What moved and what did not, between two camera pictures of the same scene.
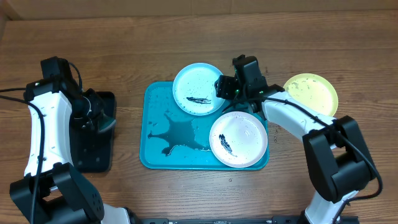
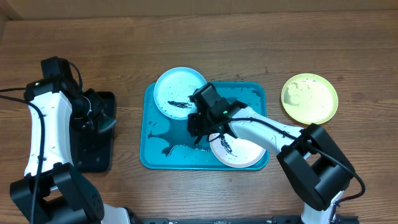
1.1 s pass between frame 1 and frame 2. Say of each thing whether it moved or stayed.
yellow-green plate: stayed
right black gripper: moved
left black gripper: stayed
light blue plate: moved
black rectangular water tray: stayed
